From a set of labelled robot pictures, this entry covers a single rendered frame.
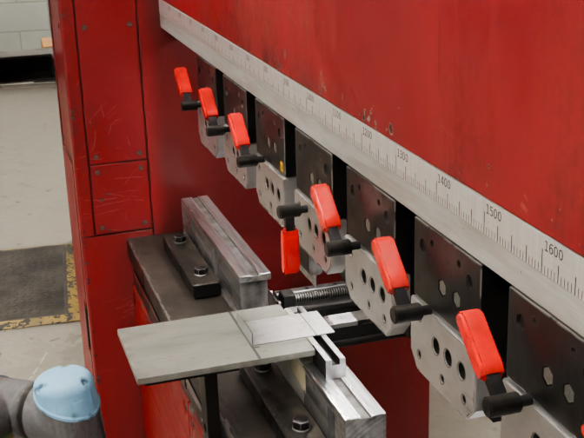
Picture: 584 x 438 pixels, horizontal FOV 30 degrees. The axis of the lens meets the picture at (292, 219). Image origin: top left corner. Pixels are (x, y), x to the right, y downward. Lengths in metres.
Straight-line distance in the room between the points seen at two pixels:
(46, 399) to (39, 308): 3.05
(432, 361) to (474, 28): 0.35
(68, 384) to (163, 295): 0.82
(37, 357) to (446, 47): 3.15
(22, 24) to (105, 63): 6.23
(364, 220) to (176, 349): 0.48
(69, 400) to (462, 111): 0.62
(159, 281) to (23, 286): 2.44
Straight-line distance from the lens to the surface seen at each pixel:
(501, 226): 0.94
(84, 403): 1.36
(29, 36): 8.61
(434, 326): 1.10
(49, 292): 4.54
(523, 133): 0.89
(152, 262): 2.33
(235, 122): 1.66
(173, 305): 2.10
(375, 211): 1.21
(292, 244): 1.45
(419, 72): 1.07
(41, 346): 4.10
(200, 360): 1.59
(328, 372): 1.58
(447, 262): 1.05
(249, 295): 2.00
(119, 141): 2.42
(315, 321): 1.69
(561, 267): 0.87
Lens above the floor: 1.70
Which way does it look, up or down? 19 degrees down
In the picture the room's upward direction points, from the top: 2 degrees counter-clockwise
